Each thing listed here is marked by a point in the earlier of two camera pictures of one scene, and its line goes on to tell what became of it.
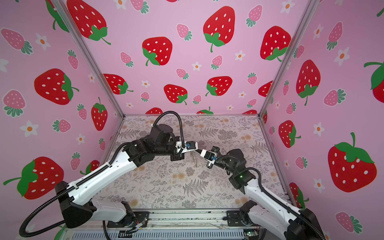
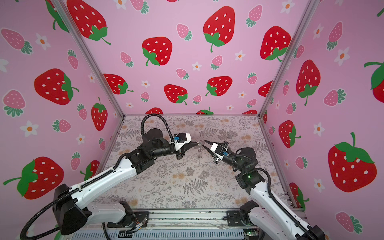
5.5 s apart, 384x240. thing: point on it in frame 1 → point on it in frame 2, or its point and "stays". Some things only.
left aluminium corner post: (71, 25) stays
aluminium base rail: (167, 224) stays
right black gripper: (209, 165) → (215, 156)
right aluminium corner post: (305, 19) stays
